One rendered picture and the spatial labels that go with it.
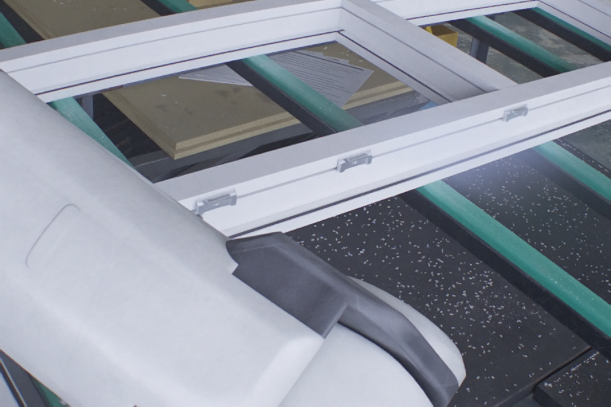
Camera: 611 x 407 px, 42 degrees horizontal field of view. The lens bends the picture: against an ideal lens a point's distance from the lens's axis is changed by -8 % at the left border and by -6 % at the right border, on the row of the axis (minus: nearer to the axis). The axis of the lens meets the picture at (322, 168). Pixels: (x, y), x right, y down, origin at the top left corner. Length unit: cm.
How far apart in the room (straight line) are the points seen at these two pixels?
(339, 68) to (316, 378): 162
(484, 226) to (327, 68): 93
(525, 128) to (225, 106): 68
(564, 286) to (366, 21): 65
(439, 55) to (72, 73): 56
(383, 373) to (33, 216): 14
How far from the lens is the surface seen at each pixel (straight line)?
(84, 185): 29
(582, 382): 130
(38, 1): 227
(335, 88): 182
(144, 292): 28
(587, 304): 98
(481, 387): 124
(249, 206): 96
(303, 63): 192
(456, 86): 131
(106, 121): 226
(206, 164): 206
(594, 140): 335
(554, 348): 134
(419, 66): 136
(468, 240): 107
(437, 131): 111
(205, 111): 169
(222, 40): 137
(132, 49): 129
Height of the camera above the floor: 144
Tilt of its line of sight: 31 degrees down
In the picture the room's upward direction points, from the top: 8 degrees clockwise
